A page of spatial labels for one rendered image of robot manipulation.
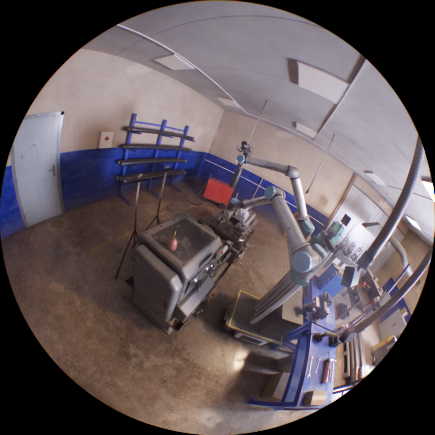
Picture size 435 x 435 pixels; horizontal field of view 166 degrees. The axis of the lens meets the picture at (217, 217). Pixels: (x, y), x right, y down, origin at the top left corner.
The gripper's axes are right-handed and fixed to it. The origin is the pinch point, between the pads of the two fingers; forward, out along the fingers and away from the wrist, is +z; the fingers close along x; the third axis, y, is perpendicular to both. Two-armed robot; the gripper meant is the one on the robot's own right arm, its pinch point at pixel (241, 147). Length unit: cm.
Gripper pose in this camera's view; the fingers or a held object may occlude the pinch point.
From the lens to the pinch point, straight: 152.6
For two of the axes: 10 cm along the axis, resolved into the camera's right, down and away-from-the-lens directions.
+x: -8.5, 1.5, 5.1
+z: -4.6, 2.9, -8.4
